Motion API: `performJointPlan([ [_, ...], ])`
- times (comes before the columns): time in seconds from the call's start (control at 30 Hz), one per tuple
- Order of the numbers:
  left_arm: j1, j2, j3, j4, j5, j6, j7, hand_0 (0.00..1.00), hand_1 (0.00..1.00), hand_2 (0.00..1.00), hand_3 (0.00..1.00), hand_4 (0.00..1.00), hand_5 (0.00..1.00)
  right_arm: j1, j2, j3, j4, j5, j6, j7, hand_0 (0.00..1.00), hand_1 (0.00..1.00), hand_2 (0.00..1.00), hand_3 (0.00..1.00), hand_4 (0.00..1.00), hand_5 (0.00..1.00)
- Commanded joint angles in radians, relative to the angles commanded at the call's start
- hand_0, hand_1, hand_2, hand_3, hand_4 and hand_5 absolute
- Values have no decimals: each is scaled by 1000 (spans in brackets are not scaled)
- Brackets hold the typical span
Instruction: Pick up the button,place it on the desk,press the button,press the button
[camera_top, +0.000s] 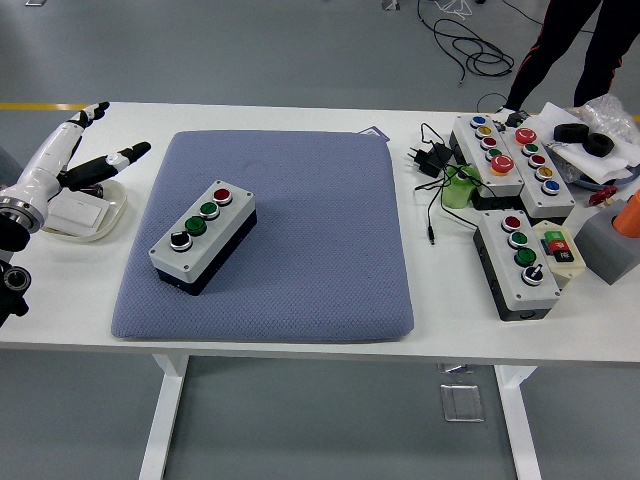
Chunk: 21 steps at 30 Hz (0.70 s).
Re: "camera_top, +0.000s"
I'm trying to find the cream shallow tray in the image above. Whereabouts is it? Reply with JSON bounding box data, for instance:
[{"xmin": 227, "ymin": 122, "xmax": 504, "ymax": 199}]
[{"xmin": 42, "ymin": 179, "xmax": 129, "ymax": 245}]

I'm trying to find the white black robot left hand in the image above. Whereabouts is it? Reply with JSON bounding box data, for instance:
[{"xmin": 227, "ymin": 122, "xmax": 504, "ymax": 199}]
[{"xmin": 0, "ymin": 101, "xmax": 152, "ymax": 221}]

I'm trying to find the four-button grey control box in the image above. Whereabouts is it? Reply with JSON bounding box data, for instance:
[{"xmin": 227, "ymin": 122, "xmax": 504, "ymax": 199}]
[
  {"xmin": 148, "ymin": 179, "xmax": 258, "ymax": 297},
  {"xmin": 472, "ymin": 209, "xmax": 562, "ymax": 322}
]

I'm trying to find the white switch plate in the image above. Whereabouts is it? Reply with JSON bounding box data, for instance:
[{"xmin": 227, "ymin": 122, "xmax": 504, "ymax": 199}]
[{"xmin": 47, "ymin": 192, "xmax": 109, "ymax": 231}]

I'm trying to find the cream three-button switch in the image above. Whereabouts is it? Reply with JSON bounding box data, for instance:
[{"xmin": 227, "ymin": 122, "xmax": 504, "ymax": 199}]
[{"xmin": 530, "ymin": 219, "xmax": 586, "ymax": 290}]

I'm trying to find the grey block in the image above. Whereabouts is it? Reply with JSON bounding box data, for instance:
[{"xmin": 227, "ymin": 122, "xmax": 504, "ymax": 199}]
[{"xmin": 573, "ymin": 198, "xmax": 640, "ymax": 286}]

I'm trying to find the black power adapter with cord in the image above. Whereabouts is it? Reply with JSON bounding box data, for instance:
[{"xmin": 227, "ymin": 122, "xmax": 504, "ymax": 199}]
[{"xmin": 403, "ymin": 122, "xmax": 485, "ymax": 247}]

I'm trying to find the white cord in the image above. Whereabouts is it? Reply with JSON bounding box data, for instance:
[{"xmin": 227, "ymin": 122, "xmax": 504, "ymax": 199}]
[{"xmin": 432, "ymin": 0, "xmax": 474, "ymax": 21}]

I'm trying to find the grey-blue quilted mat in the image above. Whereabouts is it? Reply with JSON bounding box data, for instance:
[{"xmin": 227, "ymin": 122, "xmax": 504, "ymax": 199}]
[{"xmin": 110, "ymin": 130, "xmax": 415, "ymax": 344}]

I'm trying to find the red valve knob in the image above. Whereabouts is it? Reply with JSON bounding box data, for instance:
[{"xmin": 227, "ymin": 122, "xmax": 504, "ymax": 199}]
[{"xmin": 588, "ymin": 185, "xmax": 619, "ymax": 207}]

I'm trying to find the clear bubble wrap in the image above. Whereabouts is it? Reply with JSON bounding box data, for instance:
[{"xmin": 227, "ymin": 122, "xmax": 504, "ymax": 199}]
[{"xmin": 567, "ymin": 93, "xmax": 640, "ymax": 166}]

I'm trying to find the white table leg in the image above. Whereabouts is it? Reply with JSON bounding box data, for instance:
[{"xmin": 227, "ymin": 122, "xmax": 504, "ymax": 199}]
[
  {"xmin": 138, "ymin": 353, "xmax": 190, "ymax": 480},
  {"xmin": 494, "ymin": 364, "xmax": 543, "ymax": 480}
]

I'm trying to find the person in black trousers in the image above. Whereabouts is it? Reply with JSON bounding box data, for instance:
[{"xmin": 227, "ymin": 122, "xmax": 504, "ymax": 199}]
[{"xmin": 492, "ymin": 0, "xmax": 634, "ymax": 119}]

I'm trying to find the five-button box, mushroom button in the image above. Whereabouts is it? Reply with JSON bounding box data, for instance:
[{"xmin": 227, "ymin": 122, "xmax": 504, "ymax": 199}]
[
  {"xmin": 499, "ymin": 127, "xmax": 577, "ymax": 220},
  {"xmin": 449, "ymin": 114, "xmax": 525, "ymax": 209}
]

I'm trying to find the orange cylinder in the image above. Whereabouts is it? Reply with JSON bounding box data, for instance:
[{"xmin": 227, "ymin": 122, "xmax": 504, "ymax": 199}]
[{"xmin": 613, "ymin": 188, "xmax": 640, "ymax": 239}]

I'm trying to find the white foam sheet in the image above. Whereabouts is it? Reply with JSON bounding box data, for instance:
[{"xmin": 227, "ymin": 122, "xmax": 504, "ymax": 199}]
[{"xmin": 519, "ymin": 101, "xmax": 640, "ymax": 184}]

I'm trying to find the black foam ring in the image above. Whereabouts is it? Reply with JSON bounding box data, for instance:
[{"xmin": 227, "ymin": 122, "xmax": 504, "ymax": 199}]
[
  {"xmin": 552, "ymin": 122, "xmax": 590, "ymax": 143},
  {"xmin": 584, "ymin": 132, "xmax": 616, "ymax": 159}
]

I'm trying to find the blue-grey bowl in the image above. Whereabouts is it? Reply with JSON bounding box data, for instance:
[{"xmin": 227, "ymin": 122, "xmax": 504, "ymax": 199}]
[{"xmin": 564, "ymin": 164, "xmax": 640, "ymax": 191}]

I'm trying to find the clear floor plate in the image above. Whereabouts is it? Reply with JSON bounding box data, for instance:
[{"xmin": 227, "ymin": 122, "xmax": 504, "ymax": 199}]
[{"xmin": 439, "ymin": 382, "xmax": 486, "ymax": 424}]

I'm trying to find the green plastic bottle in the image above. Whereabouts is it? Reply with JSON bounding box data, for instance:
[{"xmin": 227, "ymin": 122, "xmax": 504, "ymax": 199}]
[{"xmin": 440, "ymin": 164, "xmax": 482, "ymax": 210}]

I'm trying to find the black coiled cable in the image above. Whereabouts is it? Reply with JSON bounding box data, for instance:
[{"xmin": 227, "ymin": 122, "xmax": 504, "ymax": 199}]
[{"xmin": 417, "ymin": 0, "xmax": 516, "ymax": 90}]

